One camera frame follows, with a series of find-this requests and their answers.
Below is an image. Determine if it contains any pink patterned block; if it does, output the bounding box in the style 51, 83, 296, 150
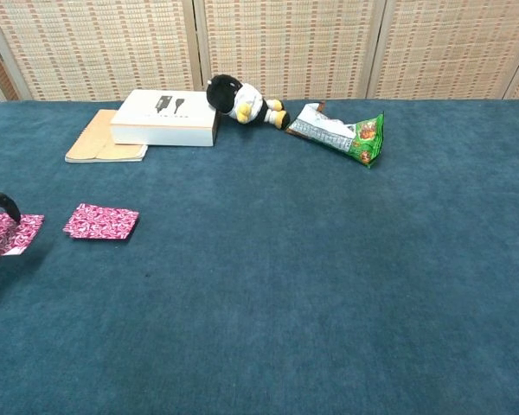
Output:
0, 212, 46, 258
62, 202, 140, 241

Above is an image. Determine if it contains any black white plush toy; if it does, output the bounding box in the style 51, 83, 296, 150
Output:
206, 73, 291, 131

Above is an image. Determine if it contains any green silver snack bag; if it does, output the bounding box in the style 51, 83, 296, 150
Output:
285, 101, 385, 169

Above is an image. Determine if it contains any kraft spiral notebook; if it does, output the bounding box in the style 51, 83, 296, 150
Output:
64, 109, 149, 164

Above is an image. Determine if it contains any white cable product box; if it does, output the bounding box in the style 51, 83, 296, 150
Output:
110, 89, 221, 148

